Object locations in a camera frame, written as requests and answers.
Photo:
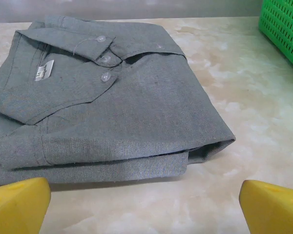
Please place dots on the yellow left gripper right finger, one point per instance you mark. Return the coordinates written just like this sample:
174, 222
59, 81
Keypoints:
273, 209

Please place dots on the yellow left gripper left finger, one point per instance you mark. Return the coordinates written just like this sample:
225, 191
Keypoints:
17, 207

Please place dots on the grey folded polo shirt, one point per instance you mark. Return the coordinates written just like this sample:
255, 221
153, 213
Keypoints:
136, 109

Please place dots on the green plastic basket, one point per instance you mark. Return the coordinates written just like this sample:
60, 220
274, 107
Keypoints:
285, 29

